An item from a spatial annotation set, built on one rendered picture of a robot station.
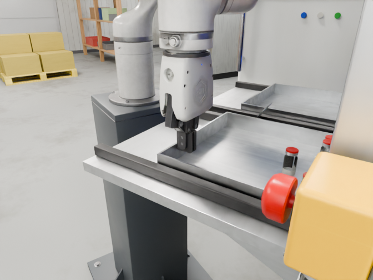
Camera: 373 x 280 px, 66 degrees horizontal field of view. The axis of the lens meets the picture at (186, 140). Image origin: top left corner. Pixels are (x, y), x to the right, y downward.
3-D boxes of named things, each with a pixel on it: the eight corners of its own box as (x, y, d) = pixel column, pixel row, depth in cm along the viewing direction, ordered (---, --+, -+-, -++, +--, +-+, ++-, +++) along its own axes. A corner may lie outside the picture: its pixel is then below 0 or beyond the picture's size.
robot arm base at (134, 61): (101, 95, 100) (94, 39, 93) (150, 88, 110) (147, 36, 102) (120, 110, 86) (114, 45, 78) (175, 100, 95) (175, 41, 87)
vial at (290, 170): (296, 172, 50) (300, 150, 48) (292, 178, 48) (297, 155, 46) (283, 168, 51) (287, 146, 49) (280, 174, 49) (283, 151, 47)
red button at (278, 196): (312, 214, 25) (321, 175, 24) (300, 242, 22) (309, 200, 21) (270, 199, 27) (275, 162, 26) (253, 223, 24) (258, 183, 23)
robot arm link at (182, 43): (192, 34, 39) (192, 56, 40) (223, 30, 45) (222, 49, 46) (145, 31, 43) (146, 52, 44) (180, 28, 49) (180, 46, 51)
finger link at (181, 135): (183, 123, 47) (183, 159, 49) (193, 117, 49) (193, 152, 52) (167, 119, 48) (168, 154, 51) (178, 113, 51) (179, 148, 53)
